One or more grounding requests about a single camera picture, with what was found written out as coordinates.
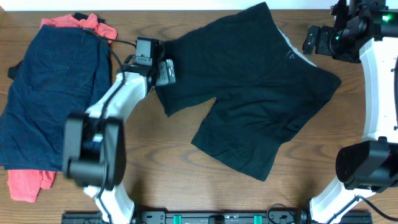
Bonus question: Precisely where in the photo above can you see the black shorts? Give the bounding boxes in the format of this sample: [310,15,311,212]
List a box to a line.
[155,2,341,181]

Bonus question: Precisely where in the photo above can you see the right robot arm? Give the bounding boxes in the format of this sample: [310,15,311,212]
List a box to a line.
[294,0,397,223]

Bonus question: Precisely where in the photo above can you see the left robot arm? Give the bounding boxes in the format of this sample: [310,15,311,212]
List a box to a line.
[62,37,176,223]

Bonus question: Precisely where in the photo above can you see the navy blue garment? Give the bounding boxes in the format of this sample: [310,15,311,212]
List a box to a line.
[0,25,113,172]

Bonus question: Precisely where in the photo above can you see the red garment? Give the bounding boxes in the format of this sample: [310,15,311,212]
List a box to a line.
[7,13,118,203]

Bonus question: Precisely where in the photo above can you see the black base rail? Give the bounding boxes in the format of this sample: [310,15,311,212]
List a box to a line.
[61,210,373,224]

